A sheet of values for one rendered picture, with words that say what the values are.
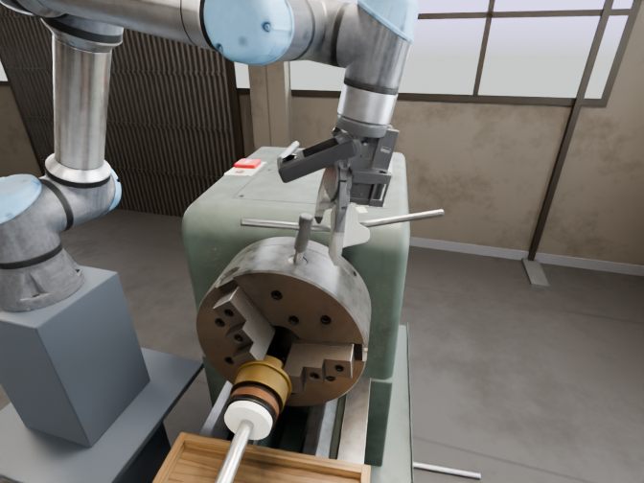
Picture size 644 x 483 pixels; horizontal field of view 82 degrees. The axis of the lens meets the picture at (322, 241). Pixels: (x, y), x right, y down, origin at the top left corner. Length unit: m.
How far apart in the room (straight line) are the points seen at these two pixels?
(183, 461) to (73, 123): 0.65
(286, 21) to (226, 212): 0.47
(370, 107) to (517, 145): 2.65
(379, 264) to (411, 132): 2.38
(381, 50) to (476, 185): 2.71
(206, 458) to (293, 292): 0.36
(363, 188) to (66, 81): 0.55
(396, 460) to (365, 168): 0.87
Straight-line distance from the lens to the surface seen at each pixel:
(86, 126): 0.85
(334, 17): 0.52
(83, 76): 0.81
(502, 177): 3.17
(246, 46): 0.40
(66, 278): 0.92
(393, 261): 0.73
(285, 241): 0.68
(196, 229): 0.81
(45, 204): 0.88
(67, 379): 0.95
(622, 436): 2.32
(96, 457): 1.07
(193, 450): 0.83
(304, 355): 0.64
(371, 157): 0.56
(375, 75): 0.50
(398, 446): 1.23
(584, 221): 3.43
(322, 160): 0.53
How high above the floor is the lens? 1.55
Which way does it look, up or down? 28 degrees down
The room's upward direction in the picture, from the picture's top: straight up
